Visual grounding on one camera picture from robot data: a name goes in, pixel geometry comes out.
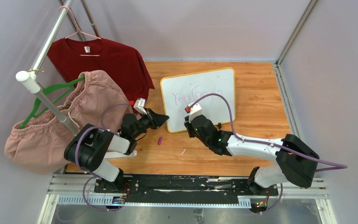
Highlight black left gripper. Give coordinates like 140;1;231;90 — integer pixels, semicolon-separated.
132;109;169;140

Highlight red t-shirt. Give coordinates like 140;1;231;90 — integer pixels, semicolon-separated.
47;38;155;101

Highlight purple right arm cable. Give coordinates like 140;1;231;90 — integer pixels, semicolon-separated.
190;93;348;214

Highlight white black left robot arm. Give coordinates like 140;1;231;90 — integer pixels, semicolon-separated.
63;108;169;193

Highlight green clothes hanger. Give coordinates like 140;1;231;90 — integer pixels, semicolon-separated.
16;71;85;133

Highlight silver clothes rack pole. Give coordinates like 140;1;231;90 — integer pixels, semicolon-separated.
15;0;81;137

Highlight pink clothes hanger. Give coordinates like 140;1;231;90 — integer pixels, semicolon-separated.
59;6;101;41

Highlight pink shorts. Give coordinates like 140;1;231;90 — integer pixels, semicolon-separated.
4;70;135;175

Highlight grey aluminium frame post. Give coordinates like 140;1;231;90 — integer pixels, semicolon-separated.
275;0;319;67

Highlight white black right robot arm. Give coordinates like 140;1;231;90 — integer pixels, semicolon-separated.
184;115;319;195

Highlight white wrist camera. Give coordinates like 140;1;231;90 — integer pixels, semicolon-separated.
185;102;202;123
133;98;147;115

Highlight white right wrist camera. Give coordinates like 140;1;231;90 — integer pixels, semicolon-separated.
185;102;202;123

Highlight yellow-framed whiteboard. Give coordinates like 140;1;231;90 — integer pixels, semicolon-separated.
160;68;236;133

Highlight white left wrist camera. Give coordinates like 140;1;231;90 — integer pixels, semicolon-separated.
133;98;147;115

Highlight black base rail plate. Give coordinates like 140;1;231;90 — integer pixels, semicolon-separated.
94;174;278;205

